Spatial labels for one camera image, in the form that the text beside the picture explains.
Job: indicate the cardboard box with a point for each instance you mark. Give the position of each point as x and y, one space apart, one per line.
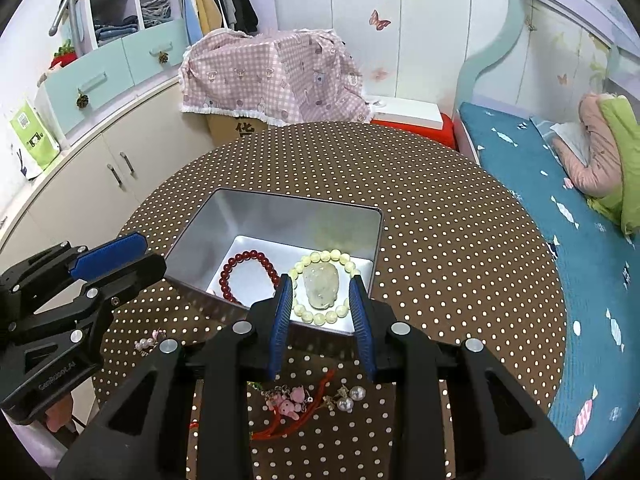
225 130

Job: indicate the pink checked cloth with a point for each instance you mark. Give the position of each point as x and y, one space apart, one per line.
260 75

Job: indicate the pearl earring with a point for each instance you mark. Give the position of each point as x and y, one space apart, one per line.
344 404
356 393

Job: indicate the red plush toy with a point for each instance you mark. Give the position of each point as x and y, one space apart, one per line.
62 57

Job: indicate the white wardrobe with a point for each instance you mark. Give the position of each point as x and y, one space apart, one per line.
325 0

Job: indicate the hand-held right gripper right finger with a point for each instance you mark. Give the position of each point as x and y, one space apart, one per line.
362 332

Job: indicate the green blanket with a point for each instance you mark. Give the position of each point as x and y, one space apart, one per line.
625 160

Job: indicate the large teal drawer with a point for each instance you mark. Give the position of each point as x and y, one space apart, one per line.
90 95

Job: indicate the white flat box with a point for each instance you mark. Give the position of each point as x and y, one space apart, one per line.
405 110

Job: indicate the pink pearl hair clip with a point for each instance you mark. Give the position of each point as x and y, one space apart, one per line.
146 344

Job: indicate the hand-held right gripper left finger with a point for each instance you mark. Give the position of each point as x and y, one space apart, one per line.
280 325

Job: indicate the white pillow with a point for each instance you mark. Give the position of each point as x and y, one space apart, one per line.
570 137

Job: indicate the pine cone ornament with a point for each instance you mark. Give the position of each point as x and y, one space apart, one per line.
162 56
82 100

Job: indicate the teal printed bed sheet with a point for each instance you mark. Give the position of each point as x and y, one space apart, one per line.
525 185

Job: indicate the white cabinet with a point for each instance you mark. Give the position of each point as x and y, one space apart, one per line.
90 170

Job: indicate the small teal drawer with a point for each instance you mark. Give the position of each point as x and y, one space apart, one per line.
150 45

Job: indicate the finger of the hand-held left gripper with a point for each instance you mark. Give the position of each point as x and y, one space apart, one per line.
107 256
130 280

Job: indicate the red storage box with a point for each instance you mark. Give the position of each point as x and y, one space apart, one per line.
435 132

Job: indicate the green paper bag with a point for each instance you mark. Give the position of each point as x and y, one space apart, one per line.
32 135

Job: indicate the folded grey clothes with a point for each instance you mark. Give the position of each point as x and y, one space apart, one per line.
156 10

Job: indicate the folded blue jeans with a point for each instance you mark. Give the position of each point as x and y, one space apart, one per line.
115 27

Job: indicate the teal bed frame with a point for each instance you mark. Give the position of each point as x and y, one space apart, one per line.
505 45

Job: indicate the silver metal tin box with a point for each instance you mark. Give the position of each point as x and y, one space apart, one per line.
280 220

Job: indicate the pink quilt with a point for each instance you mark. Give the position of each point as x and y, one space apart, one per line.
595 160

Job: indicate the person's left hand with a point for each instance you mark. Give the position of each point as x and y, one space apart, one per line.
57 416

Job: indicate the pale green stone pendant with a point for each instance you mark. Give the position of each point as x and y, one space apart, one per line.
322 285

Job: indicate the pink butterfly sticker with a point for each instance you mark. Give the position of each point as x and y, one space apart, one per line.
379 20

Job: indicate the white cubby shelf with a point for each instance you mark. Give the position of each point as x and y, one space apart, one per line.
134 2

